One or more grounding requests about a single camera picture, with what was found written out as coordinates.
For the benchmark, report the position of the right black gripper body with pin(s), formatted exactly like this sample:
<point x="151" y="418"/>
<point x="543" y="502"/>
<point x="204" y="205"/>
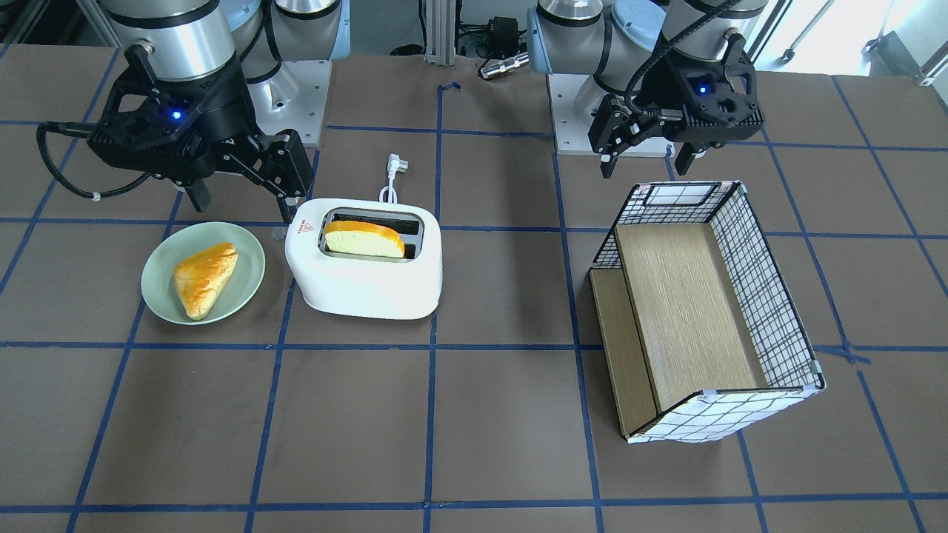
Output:
<point x="220" y="112"/>

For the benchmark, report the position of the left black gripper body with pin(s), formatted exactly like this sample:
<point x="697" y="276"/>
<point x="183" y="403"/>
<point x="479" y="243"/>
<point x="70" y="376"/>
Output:
<point x="661" y="86"/>

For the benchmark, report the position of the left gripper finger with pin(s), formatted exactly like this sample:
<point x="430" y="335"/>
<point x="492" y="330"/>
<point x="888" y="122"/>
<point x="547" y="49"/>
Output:
<point x="614" y="130"/>
<point x="685" y="158"/>

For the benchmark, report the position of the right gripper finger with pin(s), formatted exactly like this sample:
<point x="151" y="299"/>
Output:
<point x="280" y="164"/>
<point x="199" y="195"/>

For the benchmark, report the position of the white toaster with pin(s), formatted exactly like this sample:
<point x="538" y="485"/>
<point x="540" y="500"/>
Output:
<point x="370" y="286"/>

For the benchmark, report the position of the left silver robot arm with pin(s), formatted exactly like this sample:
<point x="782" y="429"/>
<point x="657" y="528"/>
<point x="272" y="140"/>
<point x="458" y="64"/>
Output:
<point x="616" y="44"/>

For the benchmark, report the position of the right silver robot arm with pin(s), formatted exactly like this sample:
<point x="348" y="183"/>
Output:
<point x="189" y="39"/>

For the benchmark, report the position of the bread slice in toaster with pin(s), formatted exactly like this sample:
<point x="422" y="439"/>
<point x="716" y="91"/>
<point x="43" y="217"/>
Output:
<point x="363" y="238"/>

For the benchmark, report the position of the triangular orange pastry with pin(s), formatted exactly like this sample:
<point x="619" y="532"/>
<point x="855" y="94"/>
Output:
<point x="201" y="278"/>

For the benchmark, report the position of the light green plate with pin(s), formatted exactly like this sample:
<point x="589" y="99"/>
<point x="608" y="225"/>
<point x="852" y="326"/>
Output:
<point x="158" y="287"/>

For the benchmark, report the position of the silver cylindrical connector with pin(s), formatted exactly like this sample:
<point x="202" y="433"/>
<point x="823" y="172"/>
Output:
<point x="494" y="68"/>

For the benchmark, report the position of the black power adapter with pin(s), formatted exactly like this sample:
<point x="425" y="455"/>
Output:
<point x="502" y="36"/>

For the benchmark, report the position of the checkered wooden storage box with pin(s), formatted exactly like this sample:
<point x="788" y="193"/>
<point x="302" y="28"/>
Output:
<point x="700" y="332"/>

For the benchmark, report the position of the aluminium frame post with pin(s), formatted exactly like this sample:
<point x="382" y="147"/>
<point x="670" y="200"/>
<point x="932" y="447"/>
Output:
<point x="439" y="20"/>

